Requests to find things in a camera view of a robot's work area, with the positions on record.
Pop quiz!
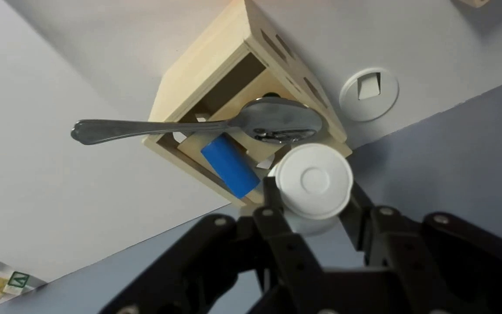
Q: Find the metal spoon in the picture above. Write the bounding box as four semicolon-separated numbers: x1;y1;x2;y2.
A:
69;95;325;146

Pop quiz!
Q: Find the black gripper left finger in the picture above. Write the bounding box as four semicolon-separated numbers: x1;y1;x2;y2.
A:
99;175;329;314

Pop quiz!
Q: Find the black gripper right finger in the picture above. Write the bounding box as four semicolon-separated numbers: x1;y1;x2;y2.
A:
338;181;502;314

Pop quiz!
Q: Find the white round table grommet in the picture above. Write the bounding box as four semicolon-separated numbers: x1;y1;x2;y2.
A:
336;65;400;123

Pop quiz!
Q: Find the wooden shape sorter box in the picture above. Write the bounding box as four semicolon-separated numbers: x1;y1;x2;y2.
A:
141;0;353;209

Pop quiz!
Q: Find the white plastic cap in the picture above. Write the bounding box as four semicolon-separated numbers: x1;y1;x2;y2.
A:
266;142;355;221

